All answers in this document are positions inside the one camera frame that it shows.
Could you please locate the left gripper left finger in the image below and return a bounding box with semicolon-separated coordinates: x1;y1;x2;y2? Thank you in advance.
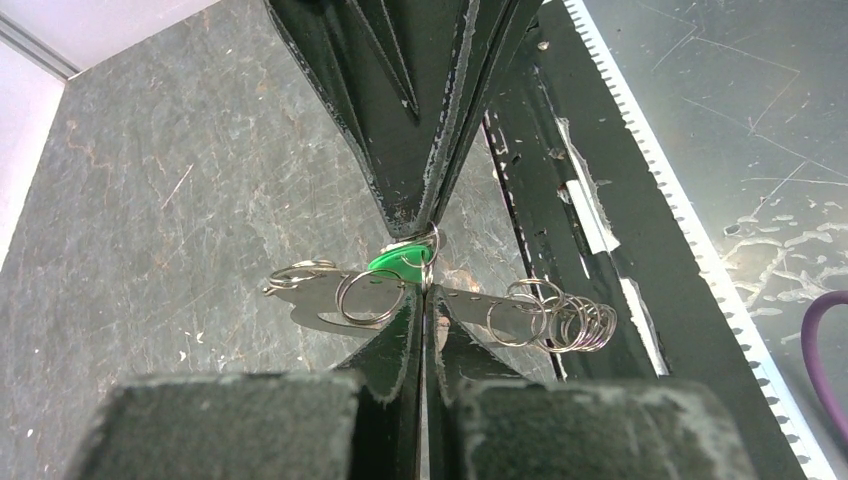
67;287;424;479

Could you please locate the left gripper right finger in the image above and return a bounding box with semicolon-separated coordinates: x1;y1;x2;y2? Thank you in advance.
425;323;756;479

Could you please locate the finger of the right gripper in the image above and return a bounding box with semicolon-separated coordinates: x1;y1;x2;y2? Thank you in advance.
267;1;481;238
430;1;541;223

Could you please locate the metal key organizer plate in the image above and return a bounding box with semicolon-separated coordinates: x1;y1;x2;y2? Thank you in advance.
263;221;619;355

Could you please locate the key with green tag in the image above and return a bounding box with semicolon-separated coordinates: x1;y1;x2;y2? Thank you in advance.
368;224;441;287

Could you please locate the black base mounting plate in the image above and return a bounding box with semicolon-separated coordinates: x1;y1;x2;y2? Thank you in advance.
484;1;808;479

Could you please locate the aluminium corner profile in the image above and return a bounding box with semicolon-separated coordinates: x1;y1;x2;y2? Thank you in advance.
1;13;82;82

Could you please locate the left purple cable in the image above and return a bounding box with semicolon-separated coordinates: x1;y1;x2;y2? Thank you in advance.
800;290;848;445

